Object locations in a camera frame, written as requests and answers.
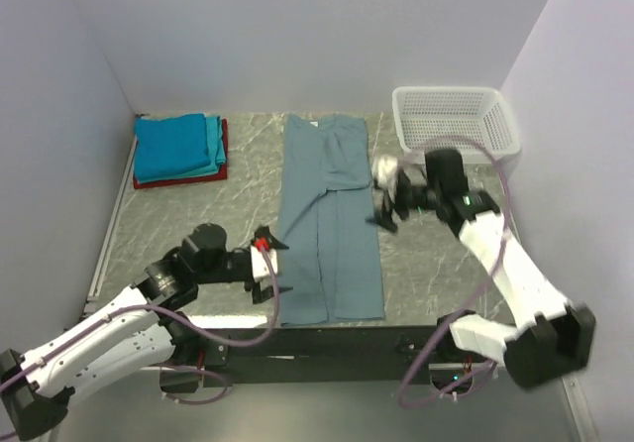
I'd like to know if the grey-blue t-shirt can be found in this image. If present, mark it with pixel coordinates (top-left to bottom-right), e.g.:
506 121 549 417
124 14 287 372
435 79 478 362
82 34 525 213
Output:
277 114 384 326

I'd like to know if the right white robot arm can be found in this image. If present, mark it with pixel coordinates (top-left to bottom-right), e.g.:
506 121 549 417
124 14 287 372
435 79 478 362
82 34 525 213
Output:
369 148 596 389

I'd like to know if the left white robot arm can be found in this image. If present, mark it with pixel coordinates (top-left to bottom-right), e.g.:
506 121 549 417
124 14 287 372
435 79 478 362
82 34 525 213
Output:
1 224 288 441

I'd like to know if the black base beam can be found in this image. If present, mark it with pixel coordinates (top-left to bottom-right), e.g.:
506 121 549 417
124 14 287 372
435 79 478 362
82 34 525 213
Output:
158 326 496 388

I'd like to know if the folded dark red t-shirt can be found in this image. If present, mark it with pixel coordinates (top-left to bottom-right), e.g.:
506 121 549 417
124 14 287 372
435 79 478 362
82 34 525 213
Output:
132 117 228 189

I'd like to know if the folded teal t-shirt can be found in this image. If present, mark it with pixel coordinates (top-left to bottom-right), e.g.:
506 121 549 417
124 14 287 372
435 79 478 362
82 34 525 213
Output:
201 115 226 175

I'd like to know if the white plastic basket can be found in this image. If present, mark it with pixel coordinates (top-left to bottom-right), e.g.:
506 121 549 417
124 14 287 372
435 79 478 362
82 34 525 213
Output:
392 86 521 165

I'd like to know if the folded blue t-shirt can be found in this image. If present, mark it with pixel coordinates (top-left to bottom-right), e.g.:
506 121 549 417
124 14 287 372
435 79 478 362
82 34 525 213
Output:
134 114 211 181

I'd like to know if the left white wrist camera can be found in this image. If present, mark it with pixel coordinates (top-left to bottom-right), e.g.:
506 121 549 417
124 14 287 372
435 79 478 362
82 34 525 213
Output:
250 237 278 282

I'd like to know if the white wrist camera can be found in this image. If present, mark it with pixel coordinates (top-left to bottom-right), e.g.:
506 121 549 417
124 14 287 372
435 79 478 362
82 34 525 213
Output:
250 237 278 282
371 155 401 198

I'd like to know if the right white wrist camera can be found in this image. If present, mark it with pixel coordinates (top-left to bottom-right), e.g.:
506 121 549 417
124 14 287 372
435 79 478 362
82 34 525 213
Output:
371 155 401 198

